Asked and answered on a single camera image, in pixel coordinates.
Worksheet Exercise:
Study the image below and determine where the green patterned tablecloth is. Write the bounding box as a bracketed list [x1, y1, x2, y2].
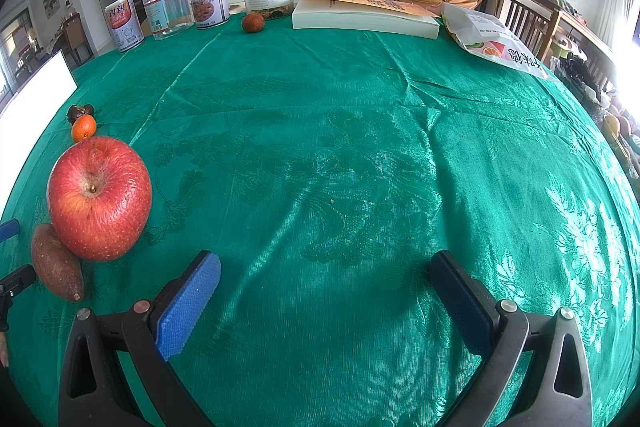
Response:
[0, 9, 640, 427]

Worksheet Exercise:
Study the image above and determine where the thick white book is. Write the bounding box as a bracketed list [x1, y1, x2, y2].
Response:
[292, 0, 441, 40]

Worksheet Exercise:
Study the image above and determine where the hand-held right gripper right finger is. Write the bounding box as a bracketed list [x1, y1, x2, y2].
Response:
[429, 250, 593, 427]

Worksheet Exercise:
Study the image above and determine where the glass jar with gold lid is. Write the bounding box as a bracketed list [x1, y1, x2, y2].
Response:
[139, 0, 195, 42]

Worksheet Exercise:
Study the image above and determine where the small red label can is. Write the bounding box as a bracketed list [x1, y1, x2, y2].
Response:
[104, 0, 145, 54]

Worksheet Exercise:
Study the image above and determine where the wooden dining chair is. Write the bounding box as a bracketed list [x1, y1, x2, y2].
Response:
[60, 14, 96, 65]

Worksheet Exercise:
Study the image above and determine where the white snack bag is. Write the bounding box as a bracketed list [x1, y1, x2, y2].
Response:
[440, 2, 556, 80]

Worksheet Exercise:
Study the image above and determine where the sweet potato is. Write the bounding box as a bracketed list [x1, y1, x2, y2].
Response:
[31, 223, 86, 303]

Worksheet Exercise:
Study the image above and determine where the white cardboard box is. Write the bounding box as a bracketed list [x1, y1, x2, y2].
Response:
[0, 49, 78, 218]

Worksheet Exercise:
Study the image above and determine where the red apple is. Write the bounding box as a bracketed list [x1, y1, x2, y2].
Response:
[46, 137, 153, 263]

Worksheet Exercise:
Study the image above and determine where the dark wooden chair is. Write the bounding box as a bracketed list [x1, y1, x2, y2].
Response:
[497, 0, 556, 58]

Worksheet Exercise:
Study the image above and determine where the small orange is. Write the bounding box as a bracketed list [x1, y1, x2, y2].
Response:
[71, 114, 97, 144]

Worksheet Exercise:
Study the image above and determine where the dark green brown fruit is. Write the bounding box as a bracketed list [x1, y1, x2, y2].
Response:
[66, 104, 95, 125]

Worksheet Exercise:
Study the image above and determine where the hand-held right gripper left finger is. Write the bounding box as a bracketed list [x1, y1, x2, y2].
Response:
[57, 250, 222, 427]

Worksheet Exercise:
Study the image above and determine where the wooden bench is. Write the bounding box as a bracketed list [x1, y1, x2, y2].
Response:
[550, 0, 616, 82]

